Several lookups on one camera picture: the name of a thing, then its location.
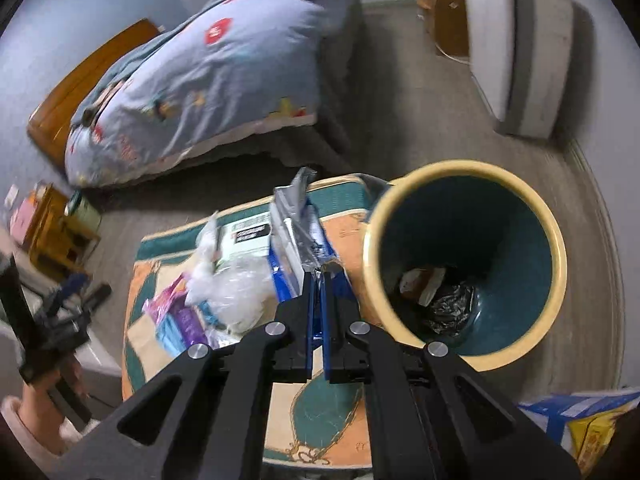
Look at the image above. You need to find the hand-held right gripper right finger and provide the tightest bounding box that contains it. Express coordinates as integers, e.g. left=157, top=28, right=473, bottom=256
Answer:
left=322, top=270, right=583, bottom=480

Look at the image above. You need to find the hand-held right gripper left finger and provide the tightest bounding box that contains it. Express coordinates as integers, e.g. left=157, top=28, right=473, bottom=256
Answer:
left=50, top=270, right=321, bottom=480

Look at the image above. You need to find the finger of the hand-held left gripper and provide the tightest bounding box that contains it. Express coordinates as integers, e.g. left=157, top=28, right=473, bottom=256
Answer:
left=42, top=272, right=91, bottom=311
left=75, top=284, right=113, bottom=317

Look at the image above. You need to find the purple packet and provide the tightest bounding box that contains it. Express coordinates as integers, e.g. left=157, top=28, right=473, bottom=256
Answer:
left=144, top=274, right=221, bottom=358

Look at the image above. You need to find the blue and silver packet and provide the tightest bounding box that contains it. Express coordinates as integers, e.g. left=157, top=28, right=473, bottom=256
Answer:
left=269, top=167, right=351, bottom=303

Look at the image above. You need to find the clear plastic bag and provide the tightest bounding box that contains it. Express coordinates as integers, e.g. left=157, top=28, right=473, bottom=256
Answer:
left=189, top=212, right=277, bottom=333

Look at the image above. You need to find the yellow-rimmed teal trash bin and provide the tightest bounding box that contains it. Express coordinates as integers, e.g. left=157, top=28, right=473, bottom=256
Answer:
left=362, top=160, right=568, bottom=372

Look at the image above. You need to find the person's left forearm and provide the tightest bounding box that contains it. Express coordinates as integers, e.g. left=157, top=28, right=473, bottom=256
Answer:
left=0, top=395, right=76, bottom=466

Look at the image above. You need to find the person's left hand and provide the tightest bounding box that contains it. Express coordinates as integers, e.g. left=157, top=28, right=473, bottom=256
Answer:
left=22, top=360, right=87, bottom=433

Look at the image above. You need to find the wooden nightstand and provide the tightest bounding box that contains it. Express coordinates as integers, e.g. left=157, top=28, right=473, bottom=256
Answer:
left=20, top=182, right=101, bottom=278

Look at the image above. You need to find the green container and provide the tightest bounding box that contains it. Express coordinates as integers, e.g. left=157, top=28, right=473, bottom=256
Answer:
left=66, top=191, right=102, bottom=232

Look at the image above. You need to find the pink box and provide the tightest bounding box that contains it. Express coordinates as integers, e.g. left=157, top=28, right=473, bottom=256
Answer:
left=10, top=187, right=45, bottom=248

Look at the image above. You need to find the patterned green and orange rug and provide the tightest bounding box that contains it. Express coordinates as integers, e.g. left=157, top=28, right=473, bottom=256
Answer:
left=122, top=175, right=396, bottom=468

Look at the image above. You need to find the green and white box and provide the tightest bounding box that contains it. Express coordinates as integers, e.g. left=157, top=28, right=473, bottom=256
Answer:
left=217, top=212, right=275, bottom=268

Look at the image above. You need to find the brown and white paper scrap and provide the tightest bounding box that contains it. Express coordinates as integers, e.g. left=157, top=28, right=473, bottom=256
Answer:
left=399, top=266, right=447, bottom=307

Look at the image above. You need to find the black crumpled foil wrapper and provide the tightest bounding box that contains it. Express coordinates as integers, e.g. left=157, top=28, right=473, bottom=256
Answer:
left=425, top=282, right=482, bottom=337

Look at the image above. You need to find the grey container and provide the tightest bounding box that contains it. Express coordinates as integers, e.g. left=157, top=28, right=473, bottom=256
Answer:
left=357, top=174, right=397, bottom=198

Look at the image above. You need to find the wooden headboard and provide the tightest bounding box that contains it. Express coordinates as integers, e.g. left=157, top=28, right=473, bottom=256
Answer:
left=27, top=19, right=161, bottom=168

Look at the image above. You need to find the bed with grey skirt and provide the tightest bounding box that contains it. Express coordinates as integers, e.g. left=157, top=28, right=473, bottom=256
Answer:
left=165, top=0, right=383, bottom=183

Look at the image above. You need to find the bed with blue duvet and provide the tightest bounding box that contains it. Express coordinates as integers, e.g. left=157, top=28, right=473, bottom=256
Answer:
left=65, top=0, right=363, bottom=188

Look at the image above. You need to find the yellow carton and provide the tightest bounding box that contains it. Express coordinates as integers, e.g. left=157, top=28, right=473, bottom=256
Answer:
left=569, top=407, right=633, bottom=473

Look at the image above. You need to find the brown wooden cabinet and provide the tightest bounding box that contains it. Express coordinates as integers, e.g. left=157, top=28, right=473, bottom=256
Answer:
left=414, top=0, right=472, bottom=58

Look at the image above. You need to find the white floor-standing air conditioner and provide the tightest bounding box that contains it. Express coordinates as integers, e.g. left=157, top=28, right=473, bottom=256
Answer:
left=459, top=0, right=576, bottom=138

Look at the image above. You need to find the white cable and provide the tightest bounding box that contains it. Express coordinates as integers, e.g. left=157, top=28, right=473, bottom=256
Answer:
left=434, top=42, right=473, bottom=66

